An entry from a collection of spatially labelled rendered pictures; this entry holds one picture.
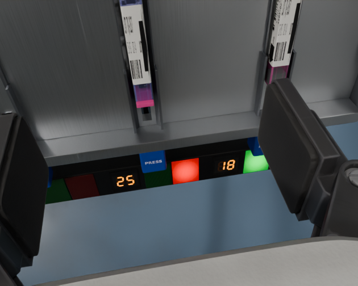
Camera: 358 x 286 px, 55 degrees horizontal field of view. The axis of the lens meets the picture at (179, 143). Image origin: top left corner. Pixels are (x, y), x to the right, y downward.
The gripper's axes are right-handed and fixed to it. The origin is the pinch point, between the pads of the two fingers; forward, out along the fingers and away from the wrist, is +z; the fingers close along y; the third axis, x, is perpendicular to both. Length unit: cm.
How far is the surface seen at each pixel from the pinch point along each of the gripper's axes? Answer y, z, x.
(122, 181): -3.6, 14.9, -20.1
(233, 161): 8.5, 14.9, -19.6
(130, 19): -0.2, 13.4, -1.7
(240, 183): 25, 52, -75
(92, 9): -2.7, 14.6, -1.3
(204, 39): 5.0, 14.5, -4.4
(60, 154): -7.6, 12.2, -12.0
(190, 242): 8, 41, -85
